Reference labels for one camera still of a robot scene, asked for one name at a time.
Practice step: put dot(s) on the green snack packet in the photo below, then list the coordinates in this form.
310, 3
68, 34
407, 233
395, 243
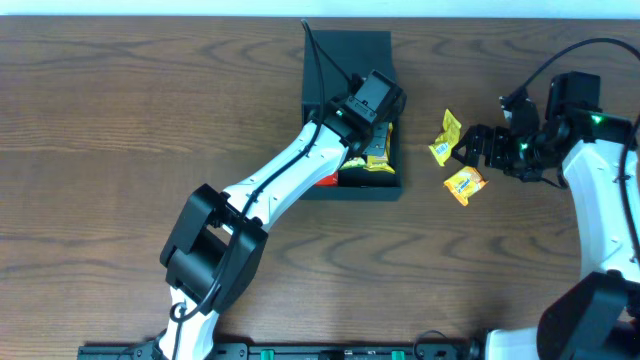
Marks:
355, 162

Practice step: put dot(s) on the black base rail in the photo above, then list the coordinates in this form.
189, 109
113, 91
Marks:
241, 351

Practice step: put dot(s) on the red Pringles can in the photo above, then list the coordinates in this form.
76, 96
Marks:
331, 180

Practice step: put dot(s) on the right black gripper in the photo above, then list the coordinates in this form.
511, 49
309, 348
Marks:
498, 148

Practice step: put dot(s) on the dark green box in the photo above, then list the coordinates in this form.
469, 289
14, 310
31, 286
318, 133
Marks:
348, 53

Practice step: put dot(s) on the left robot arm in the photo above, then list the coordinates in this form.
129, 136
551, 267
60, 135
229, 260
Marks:
214, 249

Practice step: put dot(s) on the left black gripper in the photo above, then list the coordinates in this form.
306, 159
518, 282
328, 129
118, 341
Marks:
376, 142

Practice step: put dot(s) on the orange yellow biscuit packet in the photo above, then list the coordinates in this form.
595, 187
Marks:
465, 183

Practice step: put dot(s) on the yellow orange snack packet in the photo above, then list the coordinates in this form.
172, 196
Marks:
381, 163

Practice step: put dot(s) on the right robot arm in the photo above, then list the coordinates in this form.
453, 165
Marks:
599, 317

